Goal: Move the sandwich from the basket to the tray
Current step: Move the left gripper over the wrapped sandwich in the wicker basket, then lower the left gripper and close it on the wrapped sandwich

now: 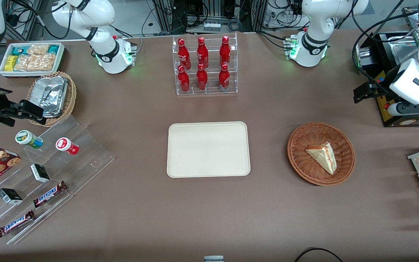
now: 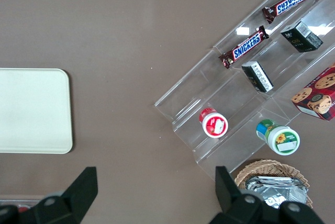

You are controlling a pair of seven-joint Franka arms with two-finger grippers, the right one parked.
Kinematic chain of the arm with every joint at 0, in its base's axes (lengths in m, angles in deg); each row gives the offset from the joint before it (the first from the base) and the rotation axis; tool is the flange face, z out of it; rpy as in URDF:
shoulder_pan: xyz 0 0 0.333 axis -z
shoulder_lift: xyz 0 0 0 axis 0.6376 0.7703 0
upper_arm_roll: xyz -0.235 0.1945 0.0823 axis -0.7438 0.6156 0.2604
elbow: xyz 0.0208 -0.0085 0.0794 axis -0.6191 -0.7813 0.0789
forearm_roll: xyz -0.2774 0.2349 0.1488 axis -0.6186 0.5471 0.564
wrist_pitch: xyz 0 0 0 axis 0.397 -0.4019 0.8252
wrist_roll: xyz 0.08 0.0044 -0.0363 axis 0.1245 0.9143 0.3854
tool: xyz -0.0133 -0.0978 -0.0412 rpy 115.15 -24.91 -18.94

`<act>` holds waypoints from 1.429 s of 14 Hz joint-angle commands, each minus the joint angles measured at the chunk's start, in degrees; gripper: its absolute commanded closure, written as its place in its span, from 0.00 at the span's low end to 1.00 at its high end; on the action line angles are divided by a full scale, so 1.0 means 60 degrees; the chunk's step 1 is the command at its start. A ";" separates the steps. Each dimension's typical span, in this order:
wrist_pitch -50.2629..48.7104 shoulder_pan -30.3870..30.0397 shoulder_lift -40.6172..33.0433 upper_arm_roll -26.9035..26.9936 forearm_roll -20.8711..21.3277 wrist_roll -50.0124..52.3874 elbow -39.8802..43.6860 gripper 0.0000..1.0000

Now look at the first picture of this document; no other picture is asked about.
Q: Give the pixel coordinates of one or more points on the triangular sandwich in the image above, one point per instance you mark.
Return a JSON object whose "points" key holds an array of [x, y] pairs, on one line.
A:
{"points": [[324, 156]]}

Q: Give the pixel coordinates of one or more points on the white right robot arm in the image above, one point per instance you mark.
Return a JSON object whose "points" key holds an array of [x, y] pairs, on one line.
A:
{"points": [[104, 51]]}

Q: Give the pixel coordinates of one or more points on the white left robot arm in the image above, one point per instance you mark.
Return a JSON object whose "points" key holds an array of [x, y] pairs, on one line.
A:
{"points": [[313, 40]]}

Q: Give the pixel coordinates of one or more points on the light wicker basket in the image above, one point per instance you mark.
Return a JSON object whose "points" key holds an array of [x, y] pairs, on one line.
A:
{"points": [[71, 100]]}

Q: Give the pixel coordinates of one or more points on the brown wicker basket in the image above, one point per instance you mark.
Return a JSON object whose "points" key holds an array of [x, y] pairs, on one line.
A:
{"points": [[300, 153]]}

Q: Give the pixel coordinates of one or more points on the beige plastic tray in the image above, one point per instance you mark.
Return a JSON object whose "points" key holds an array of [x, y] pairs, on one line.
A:
{"points": [[208, 150]]}

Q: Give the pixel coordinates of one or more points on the silver foil container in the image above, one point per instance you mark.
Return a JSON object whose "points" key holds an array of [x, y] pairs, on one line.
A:
{"points": [[51, 96]]}

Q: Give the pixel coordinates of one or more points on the green lid cup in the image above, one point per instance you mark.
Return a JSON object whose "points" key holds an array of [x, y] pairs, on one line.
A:
{"points": [[27, 138]]}

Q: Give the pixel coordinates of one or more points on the black food warmer cabinet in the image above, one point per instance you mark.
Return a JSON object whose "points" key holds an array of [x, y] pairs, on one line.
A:
{"points": [[391, 122]]}

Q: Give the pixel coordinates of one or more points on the red lid cup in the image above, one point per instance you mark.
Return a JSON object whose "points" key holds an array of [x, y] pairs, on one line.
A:
{"points": [[66, 145]]}

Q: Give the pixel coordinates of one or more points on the yellow snack packet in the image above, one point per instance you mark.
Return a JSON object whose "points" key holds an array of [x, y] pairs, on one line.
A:
{"points": [[11, 63]]}

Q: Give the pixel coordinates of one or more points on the clear cracker bag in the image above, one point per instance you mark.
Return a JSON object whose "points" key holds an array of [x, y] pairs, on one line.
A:
{"points": [[34, 63], [38, 49]]}

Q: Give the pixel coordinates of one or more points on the small black carton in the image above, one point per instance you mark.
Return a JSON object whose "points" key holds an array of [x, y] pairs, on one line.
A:
{"points": [[40, 173], [10, 196]]}

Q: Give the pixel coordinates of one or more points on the teal snack packet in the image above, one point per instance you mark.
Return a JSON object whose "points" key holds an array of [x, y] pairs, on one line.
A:
{"points": [[53, 49], [18, 50]]}

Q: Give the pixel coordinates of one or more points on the white plastic bin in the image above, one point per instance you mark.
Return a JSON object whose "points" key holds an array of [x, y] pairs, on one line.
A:
{"points": [[62, 58]]}

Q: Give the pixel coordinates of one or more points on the clear acrylic step display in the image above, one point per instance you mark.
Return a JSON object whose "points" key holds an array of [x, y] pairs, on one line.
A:
{"points": [[82, 160]]}

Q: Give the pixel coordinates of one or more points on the snickers chocolate bar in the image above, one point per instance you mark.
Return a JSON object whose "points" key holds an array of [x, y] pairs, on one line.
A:
{"points": [[49, 194], [14, 223]]}

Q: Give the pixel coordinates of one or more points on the red cola bottle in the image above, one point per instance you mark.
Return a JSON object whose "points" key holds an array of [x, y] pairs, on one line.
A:
{"points": [[225, 52], [184, 54], [202, 54], [202, 79], [184, 80], [224, 78]]}

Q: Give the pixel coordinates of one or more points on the clear acrylic bottle rack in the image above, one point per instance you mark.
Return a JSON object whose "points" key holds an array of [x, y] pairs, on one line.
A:
{"points": [[213, 89]]}

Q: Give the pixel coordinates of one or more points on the grey power strip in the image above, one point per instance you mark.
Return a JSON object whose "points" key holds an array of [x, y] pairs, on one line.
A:
{"points": [[211, 26]]}

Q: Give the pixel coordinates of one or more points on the small grey device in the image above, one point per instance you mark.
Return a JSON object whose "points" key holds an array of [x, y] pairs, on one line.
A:
{"points": [[213, 258]]}

